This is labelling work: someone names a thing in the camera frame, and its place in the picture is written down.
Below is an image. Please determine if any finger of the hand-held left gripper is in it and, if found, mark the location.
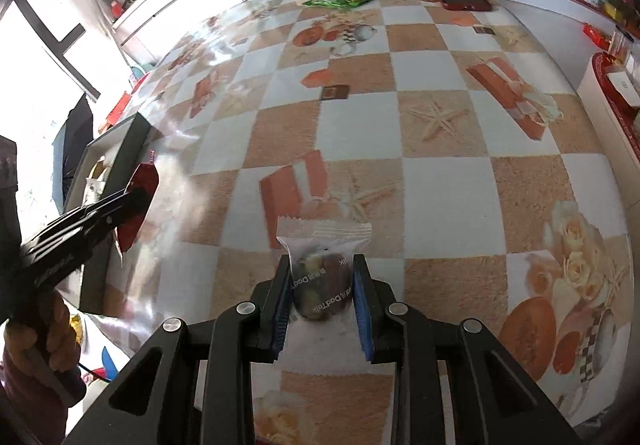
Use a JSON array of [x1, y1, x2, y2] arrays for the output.
[[47, 188, 138, 238], [75, 190, 152, 253]]

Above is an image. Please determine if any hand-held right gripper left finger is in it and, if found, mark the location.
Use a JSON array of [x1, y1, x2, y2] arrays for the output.
[[62, 254, 294, 445]]

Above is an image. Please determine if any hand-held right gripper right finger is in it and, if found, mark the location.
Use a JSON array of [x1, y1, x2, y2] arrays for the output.
[[352, 253, 583, 445]]

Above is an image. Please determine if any clear dark snack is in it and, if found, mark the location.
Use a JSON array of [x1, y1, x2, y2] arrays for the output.
[[276, 216, 374, 324]]

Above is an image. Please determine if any shiny red snack packet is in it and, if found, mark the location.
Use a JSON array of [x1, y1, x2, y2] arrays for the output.
[[116, 162, 160, 254]]

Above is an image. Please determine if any dark green cardboard box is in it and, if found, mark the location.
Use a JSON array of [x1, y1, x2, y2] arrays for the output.
[[65, 112, 154, 317]]

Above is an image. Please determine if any person's left forearm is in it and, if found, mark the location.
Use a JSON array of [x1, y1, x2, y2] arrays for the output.
[[0, 362, 71, 445]]

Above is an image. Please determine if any person's left hand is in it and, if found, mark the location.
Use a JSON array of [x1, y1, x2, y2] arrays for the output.
[[2, 297, 84, 376]]

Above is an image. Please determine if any dark cloth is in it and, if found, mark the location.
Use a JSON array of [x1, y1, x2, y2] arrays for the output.
[[52, 92, 96, 207]]

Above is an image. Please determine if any white cabinet with red top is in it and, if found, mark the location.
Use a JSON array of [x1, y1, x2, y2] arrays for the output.
[[457, 0, 640, 91]]

